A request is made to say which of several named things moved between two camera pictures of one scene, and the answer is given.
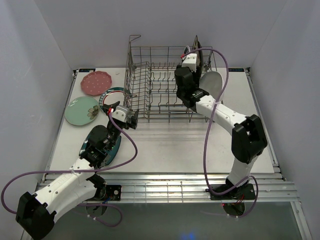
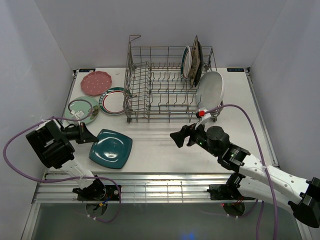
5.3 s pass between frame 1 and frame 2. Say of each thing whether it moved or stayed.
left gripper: moved
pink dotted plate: stayed
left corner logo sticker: stayed
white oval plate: stayed
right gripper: moved
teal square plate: moved
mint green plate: stayed
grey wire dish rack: stayed
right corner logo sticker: stayed
